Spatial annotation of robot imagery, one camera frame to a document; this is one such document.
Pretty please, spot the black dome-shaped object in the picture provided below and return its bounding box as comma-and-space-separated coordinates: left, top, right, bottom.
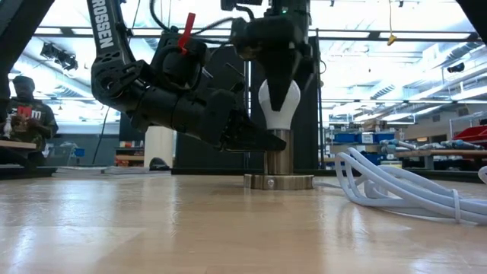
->
149, 158, 171, 171

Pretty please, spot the red storage bin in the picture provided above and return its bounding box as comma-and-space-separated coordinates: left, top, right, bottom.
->
452, 125, 487, 144

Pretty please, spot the shelf rack with blue bins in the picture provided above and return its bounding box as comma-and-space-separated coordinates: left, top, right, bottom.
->
323, 121, 400, 170

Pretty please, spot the long wooden workbench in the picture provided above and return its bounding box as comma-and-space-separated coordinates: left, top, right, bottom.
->
395, 148, 487, 170

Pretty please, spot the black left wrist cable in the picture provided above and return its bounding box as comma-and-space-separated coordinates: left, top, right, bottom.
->
149, 0, 180, 33

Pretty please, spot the brass lamp socket base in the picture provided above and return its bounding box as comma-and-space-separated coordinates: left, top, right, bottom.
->
243, 128, 316, 191

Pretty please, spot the white lamp power cord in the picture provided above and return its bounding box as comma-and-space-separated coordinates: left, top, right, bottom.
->
314, 147, 487, 225

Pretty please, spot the long black hanging cable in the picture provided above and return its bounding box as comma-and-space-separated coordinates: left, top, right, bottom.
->
92, 108, 110, 165

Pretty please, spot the black ceiling camera rig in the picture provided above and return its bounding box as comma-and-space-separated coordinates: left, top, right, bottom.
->
40, 40, 80, 72

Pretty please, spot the wooden side table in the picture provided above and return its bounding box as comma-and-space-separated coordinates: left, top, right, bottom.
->
0, 139, 58, 180

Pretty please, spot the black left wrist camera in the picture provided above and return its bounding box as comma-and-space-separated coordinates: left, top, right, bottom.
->
151, 32, 208, 92

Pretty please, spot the black aluminium table frame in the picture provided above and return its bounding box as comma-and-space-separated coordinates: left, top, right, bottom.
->
0, 165, 487, 180

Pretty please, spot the person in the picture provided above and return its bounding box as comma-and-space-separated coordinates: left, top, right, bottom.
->
0, 75, 60, 168

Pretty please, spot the red cable tie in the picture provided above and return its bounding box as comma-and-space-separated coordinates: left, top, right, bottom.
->
177, 12, 197, 55

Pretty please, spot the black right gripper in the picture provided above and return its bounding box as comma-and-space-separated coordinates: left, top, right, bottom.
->
230, 17, 317, 112

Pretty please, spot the black monitor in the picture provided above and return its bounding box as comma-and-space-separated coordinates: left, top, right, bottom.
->
119, 112, 145, 142

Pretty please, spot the white lightbulb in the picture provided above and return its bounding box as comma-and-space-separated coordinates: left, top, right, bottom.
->
257, 78, 301, 131

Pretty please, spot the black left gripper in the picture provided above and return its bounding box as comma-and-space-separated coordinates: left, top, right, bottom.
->
173, 89, 287, 152

